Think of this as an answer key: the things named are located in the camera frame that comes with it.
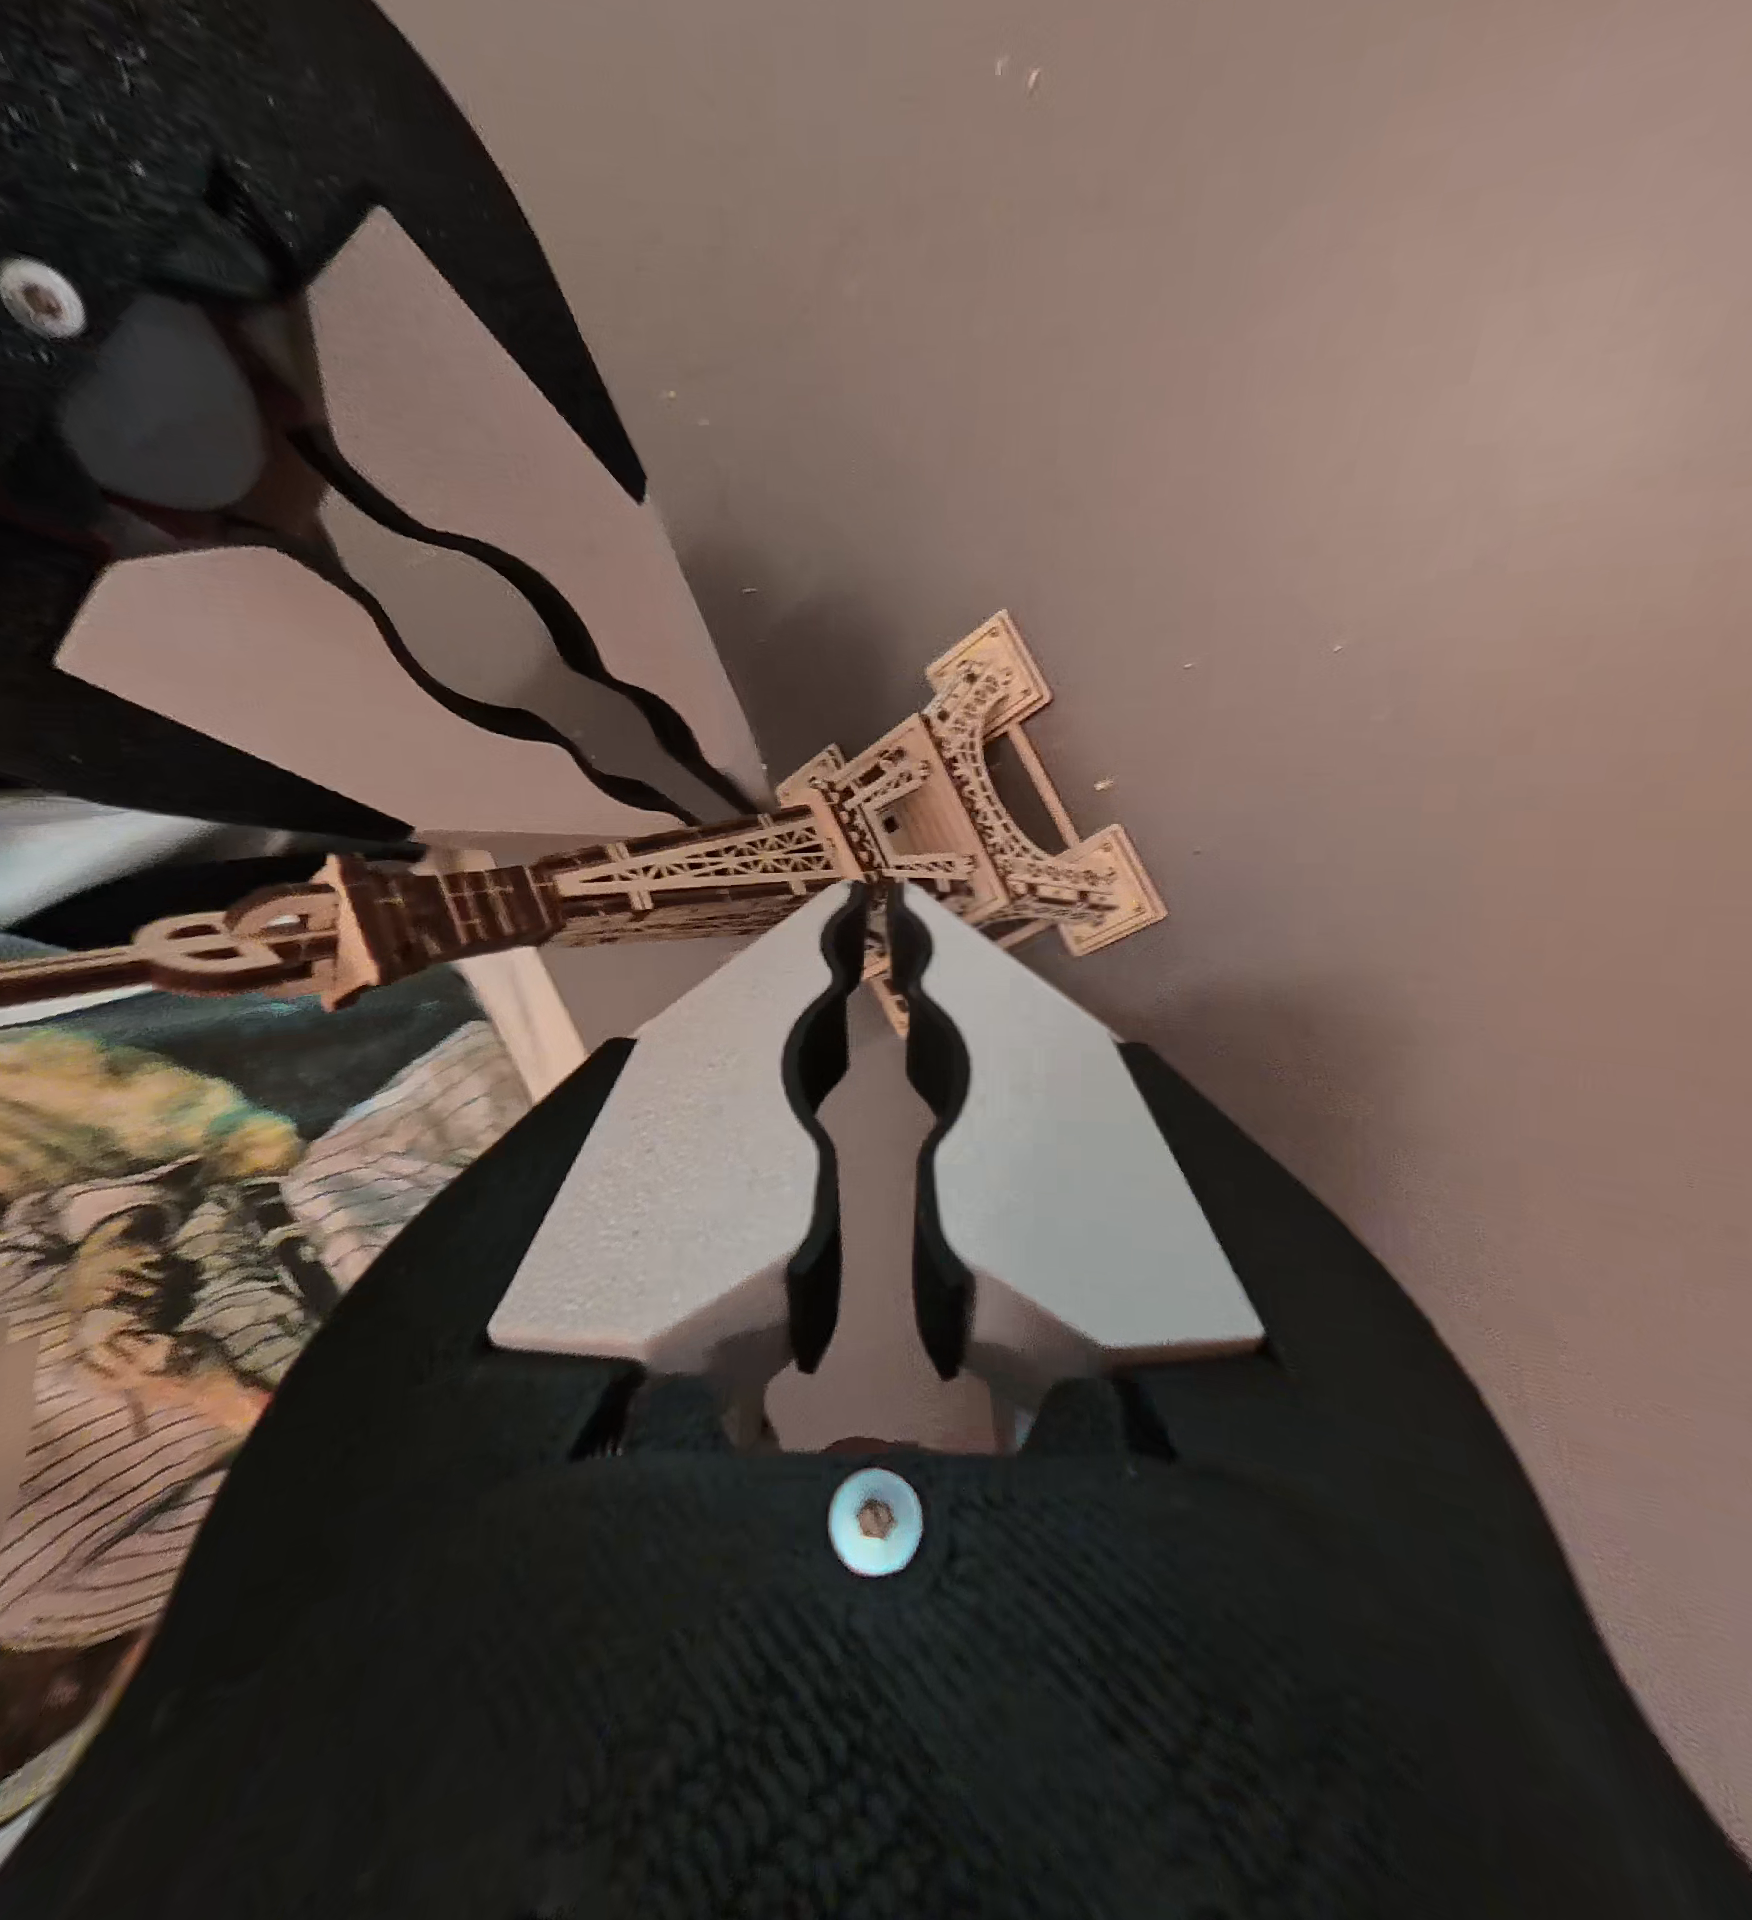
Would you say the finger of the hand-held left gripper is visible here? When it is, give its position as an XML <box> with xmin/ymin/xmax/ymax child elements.
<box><xmin>50</xmin><ymin>541</ymin><xmax>733</xmax><ymax>838</ymax></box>
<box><xmin>265</xmin><ymin>206</ymin><xmax>775</xmax><ymax>797</ymax></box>

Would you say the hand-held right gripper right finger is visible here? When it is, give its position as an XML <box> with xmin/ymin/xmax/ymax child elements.
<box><xmin>888</xmin><ymin>878</ymin><xmax>1265</xmax><ymax>1383</ymax></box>

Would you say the grey desk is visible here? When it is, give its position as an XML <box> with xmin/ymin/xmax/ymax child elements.
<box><xmin>366</xmin><ymin>0</ymin><xmax>1752</xmax><ymax>1920</ymax></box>

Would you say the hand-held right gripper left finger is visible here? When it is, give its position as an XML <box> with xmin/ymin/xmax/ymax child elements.
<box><xmin>485</xmin><ymin>878</ymin><xmax>873</xmax><ymax>1375</ymax></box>

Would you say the wooden tower model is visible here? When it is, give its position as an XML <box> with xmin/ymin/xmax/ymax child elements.
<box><xmin>0</xmin><ymin>606</ymin><xmax>1168</xmax><ymax>1045</ymax></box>

